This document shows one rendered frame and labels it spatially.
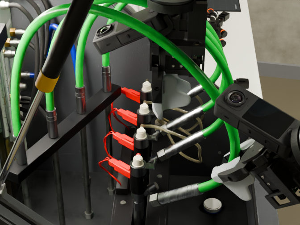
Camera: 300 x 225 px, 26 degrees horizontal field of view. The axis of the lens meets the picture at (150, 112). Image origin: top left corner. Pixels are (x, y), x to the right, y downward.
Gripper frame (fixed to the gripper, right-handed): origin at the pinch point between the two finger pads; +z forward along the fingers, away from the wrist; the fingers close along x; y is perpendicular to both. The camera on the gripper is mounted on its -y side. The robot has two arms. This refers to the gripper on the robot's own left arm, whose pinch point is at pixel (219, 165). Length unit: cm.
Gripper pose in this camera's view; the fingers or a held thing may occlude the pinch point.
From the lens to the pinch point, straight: 94.1
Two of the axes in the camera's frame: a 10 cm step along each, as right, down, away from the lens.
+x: 6.1, -6.1, 5.1
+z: -4.4, 2.7, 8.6
